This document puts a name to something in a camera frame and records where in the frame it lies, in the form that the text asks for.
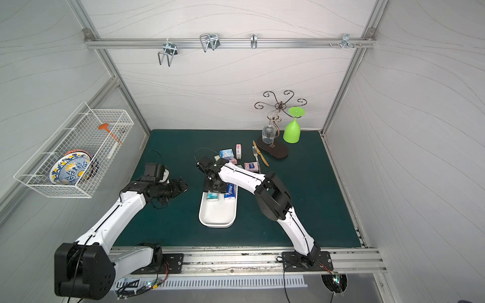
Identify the clear wine glass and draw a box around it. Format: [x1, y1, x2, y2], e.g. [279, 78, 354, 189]
[261, 114, 279, 145]

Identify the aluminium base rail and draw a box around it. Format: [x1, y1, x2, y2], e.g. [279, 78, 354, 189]
[75, 247, 388, 279]

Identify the orange handled brush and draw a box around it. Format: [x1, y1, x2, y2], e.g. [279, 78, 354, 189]
[98, 123, 123, 145]

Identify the dark blue Tempo tissue pack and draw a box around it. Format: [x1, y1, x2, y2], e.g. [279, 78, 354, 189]
[224, 183, 237, 199]

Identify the right end metal hook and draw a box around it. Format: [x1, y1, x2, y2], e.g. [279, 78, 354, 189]
[328, 34, 362, 49]

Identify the double metal hook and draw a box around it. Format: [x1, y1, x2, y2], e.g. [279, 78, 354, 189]
[157, 40, 178, 67]
[199, 34, 221, 53]

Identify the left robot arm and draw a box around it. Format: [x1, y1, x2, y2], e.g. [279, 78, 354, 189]
[54, 178, 188, 300]

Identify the teal cartoon tissue pack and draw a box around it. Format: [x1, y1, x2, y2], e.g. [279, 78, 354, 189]
[207, 191, 219, 201]

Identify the aluminium top rail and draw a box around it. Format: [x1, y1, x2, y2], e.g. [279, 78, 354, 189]
[85, 37, 377, 50]

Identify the pink Tempo tissue pack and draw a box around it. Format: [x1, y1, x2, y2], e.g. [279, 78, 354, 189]
[245, 162, 260, 172]

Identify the wooden knife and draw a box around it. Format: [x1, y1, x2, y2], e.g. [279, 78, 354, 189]
[253, 140, 269, 167]

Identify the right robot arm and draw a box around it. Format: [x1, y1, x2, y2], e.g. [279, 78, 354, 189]
[197, 156, 321, 269]

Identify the metal fork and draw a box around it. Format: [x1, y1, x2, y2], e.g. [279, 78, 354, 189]
[252, 146, 261, 174]

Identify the single metal hook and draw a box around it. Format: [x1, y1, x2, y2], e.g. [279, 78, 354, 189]
[250, 34, 258, 49]

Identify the light blue tissue pack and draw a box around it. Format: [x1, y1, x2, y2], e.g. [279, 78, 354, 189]
[219, 148, 234, 159]

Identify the pink upright tissue pack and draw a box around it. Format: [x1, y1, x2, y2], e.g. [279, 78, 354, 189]
[236, 144, 242, 160]

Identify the white oval storage box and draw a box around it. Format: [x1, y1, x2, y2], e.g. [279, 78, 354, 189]
[198, 189, 238, 229]

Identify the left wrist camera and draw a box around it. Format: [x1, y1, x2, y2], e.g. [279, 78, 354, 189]
[142, 163, 169, 184]

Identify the white wire basket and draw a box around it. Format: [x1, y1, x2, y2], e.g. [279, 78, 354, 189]
[14, 102, 134, 198]

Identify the green plastic wine glass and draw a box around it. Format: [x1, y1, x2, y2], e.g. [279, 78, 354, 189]
[283, 107, 306, 144]

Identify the blue yellow patterned plate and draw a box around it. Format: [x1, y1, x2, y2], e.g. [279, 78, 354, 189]
[49, 151, 92, 185]

